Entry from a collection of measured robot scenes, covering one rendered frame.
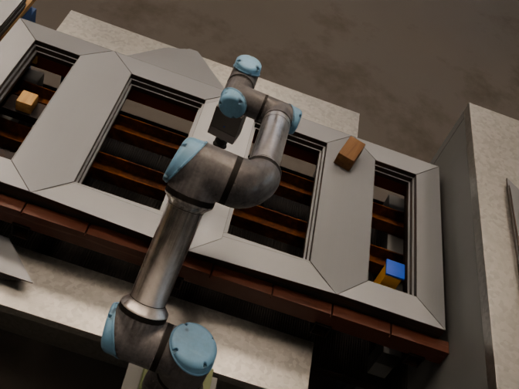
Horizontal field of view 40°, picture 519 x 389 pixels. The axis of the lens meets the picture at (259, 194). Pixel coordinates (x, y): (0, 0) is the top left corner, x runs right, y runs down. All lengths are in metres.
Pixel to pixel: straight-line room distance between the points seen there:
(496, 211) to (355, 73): 2.45
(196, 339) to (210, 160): 0.42
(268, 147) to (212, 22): 2.90
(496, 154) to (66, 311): 1.48
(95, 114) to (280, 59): 2.31
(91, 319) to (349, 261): 0.76
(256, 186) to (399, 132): 2.80
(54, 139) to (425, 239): 1.19
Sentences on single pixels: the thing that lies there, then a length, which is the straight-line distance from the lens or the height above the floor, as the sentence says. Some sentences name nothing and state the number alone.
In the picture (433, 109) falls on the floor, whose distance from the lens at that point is 4.68.
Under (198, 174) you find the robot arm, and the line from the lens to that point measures 1.56.
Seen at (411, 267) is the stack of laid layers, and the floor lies 0.84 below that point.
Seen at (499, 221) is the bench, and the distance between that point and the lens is 2.30.
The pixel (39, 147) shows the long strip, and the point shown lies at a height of 0.87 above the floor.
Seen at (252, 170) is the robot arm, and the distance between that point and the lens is 1.58.
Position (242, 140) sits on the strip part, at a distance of 2.38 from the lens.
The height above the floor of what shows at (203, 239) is 0.87.
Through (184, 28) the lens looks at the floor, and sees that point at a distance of 4.43.
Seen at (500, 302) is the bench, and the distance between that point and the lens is 2.07.
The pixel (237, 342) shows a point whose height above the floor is 0.68.
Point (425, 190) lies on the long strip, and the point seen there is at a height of 0.87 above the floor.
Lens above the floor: 2.36
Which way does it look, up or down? 42 degrees down
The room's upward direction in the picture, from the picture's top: 24 degrees clockwise
